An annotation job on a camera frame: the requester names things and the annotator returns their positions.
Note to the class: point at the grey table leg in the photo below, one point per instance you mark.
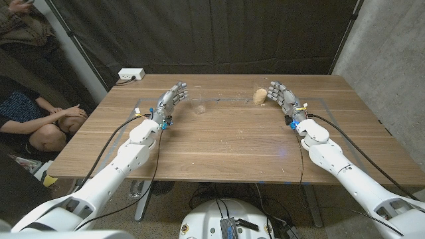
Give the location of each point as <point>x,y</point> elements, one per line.
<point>312,206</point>
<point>143,202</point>

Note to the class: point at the white power strip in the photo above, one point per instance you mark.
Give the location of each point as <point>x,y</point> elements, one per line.
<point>131,73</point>

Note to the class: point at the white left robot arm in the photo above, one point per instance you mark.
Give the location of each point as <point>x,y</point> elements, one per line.
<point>113,172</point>

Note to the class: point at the black backdrop stand pole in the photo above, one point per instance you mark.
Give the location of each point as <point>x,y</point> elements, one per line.
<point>347,31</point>

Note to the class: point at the yellow paper item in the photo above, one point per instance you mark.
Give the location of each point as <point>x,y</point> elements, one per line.
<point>50,181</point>

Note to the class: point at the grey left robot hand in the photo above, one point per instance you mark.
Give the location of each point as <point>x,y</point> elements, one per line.
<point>167,101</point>

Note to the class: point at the seated person in blue top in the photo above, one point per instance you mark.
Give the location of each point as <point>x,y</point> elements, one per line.
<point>20,106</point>

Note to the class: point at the black round floor object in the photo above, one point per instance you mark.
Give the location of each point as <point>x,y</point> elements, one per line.
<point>162,187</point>

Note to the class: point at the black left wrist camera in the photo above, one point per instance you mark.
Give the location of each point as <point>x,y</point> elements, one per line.
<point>168,121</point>

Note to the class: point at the grey box on torso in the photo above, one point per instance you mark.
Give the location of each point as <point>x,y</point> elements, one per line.
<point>228,229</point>

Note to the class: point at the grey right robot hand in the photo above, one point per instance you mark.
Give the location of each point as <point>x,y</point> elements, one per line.
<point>288,99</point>

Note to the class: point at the white robot torso base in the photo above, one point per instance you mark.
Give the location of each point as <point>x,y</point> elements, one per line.
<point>212,215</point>

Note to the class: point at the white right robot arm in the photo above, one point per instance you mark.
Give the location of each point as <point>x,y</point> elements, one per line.
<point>358,186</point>

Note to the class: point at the black backdrop curtain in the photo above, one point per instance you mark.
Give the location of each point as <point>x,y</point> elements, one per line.
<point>212,33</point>

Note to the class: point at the clear plastic bottle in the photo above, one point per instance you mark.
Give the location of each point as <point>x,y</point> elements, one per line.
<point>136,190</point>

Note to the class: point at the person in brown sweater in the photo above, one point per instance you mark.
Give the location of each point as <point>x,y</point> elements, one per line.
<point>23,30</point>

